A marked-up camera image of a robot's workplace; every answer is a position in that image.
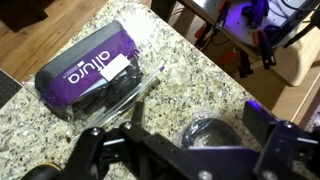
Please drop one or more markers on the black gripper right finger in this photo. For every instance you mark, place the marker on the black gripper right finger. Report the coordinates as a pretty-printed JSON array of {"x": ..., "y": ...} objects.
[{"x": 282, "y": 143}]

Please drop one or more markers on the robot mounting table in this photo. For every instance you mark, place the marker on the robot mounting table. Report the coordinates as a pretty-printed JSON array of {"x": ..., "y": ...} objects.
[{"x": 260, "y": 27}]

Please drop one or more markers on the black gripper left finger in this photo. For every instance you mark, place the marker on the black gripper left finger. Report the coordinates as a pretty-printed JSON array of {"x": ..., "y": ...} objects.
[{"x": 146, "y": 156}]

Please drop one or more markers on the black zippered case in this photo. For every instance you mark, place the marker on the black zippered case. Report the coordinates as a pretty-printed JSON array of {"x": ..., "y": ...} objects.
[{"x": 44, "y": 171}]

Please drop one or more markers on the purple allura pouch in bag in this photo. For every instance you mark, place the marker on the purple allura pouch in bag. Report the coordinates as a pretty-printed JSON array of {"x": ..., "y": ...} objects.
[{"x": 96, "y": 79}]

